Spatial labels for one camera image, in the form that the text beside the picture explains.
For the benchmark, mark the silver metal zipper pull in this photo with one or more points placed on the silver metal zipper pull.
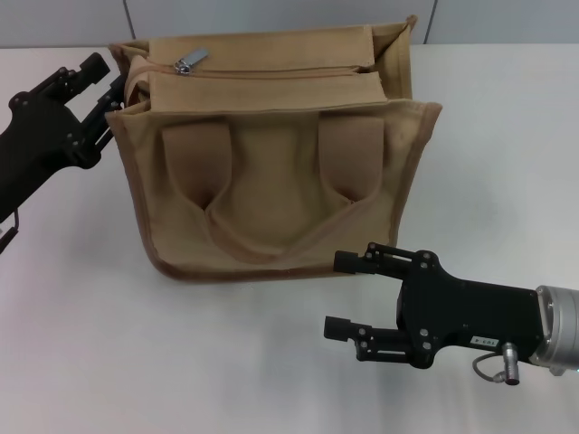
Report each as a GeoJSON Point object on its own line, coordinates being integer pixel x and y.
{"type": "Point", "coordinates": [194, 56]}

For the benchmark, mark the khaki fabric food bag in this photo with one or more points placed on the khaki fabric food bag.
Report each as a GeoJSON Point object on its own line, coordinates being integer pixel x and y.
{"type": "Point", "coordinates": [271, 181]}

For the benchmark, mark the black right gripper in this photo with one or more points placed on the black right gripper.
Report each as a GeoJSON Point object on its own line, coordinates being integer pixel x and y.
{"type": "Point", "coordinates": [470, 312]}

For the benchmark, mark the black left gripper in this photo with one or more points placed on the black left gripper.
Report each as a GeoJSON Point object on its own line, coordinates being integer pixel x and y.
{"type": "Point", "coordinates": [31, 135]}

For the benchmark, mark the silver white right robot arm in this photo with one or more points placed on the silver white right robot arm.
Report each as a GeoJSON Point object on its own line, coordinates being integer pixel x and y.
{"type": "Point", "coordinates": [563, 325]}

